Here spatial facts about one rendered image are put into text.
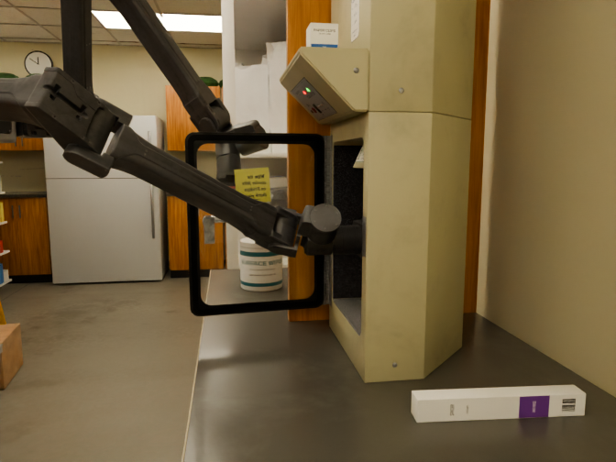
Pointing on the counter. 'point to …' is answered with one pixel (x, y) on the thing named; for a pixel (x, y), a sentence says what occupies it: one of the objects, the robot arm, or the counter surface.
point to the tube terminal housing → (410, 182)
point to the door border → (198, 220)
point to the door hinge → (329, 203)
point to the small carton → (322, 35)
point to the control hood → (332, 79)
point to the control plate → (313, 99)
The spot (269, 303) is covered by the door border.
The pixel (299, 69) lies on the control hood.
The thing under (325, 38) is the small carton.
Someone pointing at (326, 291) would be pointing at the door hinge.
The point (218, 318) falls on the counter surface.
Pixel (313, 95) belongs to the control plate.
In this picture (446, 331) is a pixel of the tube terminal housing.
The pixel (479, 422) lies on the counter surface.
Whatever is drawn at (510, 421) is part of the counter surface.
